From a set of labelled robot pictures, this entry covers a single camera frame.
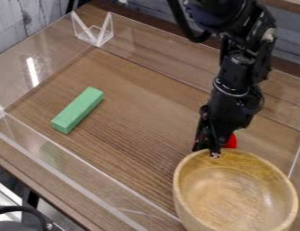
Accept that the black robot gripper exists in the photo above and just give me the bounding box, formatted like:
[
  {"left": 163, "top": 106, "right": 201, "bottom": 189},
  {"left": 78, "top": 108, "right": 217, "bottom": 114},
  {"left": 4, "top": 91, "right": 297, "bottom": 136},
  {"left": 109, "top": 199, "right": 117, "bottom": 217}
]
[{"left": 193, "top": 86, "right": 265, "bottom": 159}]

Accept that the red toy strawberry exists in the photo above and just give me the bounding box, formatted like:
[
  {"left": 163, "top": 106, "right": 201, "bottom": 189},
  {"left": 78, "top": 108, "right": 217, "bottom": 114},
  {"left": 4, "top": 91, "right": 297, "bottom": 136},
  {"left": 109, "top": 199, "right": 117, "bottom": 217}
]
[{"left": 224, "top": 134, "right": 238, "bottom": 149}]

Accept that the wooden oval bowl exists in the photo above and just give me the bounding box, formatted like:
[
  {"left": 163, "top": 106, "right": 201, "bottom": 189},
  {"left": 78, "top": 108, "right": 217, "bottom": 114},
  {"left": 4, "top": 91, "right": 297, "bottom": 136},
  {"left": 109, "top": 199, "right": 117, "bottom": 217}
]
[{"left": 173, "top": 149, "right": 298, "bottom": 231}]

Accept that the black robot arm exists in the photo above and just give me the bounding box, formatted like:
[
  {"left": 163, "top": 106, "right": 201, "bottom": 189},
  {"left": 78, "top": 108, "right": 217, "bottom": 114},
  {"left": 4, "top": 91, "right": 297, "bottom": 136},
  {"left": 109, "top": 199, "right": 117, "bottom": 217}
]
[{"left": 167, "top": 0, "right": 277, "bottom": 158}]

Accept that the green rectangular block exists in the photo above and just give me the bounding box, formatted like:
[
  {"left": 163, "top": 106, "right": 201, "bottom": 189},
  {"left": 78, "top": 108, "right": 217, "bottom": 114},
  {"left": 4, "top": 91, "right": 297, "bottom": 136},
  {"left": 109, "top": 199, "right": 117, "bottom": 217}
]
[{"left": 51, "top": 87, "right": 105, "bottom": 134}]

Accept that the clear acrylic tray enclosure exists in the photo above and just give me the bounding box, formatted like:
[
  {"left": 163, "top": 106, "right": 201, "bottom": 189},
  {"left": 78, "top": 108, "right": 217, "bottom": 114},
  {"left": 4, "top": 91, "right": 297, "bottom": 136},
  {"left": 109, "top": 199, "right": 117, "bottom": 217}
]
[{"left": 0, "top": 11, "right": 300, "bottom": 231}]

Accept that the black cable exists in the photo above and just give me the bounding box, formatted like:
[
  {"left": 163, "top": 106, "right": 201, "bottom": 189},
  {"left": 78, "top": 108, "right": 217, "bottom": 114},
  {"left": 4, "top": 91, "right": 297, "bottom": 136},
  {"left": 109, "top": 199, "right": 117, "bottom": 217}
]
[{"left": 0, "top": 204, "right": 49, "bottom": 231}]

